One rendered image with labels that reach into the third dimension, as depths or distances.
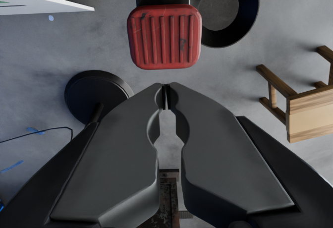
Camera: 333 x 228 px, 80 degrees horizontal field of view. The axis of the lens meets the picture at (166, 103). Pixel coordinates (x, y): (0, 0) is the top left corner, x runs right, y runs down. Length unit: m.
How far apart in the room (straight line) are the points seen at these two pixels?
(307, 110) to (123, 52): 0.83
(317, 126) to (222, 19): 0.60
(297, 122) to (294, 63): 0.38
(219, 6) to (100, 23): 0.53
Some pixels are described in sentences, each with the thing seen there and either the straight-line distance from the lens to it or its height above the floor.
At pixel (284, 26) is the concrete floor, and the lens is 1.13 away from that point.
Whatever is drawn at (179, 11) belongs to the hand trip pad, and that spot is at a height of 0.76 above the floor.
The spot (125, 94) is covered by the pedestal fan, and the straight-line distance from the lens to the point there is 1.08.
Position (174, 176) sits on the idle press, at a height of 0.03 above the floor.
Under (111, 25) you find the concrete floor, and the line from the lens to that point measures 1.00.
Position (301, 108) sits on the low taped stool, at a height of 0.33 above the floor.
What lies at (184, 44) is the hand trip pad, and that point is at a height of 0.76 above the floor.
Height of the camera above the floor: 0.95
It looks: 57 degrees down
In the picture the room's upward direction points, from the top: 177 degrees clockwise
